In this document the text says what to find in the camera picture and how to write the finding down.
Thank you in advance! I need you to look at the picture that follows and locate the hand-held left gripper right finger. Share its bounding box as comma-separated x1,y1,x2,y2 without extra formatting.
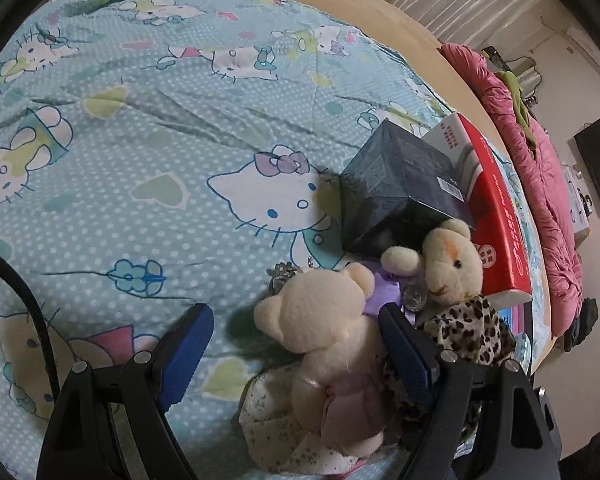
377,304,563,480

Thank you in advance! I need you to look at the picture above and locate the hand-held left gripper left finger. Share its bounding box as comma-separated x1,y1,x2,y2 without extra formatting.
37,303,216,480

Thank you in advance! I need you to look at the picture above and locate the leopard print cloth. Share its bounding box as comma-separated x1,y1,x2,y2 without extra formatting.
380,292,516,421

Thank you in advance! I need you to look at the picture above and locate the cream teddy bear pink dress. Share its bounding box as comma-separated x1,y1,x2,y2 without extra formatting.
253,262,396,456

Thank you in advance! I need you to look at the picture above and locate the cream teddy bear purple dress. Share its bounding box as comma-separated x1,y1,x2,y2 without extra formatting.
362,219,486,318

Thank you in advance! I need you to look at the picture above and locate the white floral cloth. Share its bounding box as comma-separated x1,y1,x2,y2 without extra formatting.
237,360,381,476

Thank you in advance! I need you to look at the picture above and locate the dark framed pink box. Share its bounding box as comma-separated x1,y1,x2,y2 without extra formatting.
495,300,533,376

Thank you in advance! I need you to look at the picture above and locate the red and white box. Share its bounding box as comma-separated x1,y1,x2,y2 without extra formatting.
422,112,533,306

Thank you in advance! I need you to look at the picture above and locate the dark blue box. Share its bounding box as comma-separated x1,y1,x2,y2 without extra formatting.
339,120,476,256

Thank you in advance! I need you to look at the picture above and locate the black bag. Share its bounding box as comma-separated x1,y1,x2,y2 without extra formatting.
562,297,598,353

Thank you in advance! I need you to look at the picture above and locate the blue cartoon cat bed sheet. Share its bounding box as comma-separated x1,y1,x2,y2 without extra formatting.
0,0,536,480

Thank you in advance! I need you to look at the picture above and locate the pink quilt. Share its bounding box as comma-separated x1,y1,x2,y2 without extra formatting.
439,42,583,338

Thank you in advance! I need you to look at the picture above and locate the green cloth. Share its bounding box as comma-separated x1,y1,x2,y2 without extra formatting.
495,70,536,133

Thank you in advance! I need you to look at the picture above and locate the tan bed mattress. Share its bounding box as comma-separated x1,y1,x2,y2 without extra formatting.
105,0,551,376

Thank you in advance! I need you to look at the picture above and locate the silver keychain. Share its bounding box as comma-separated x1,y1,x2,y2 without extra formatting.
267,261,301,301

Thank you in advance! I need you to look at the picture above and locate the black cable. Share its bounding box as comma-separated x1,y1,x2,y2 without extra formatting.
0,242,61,401

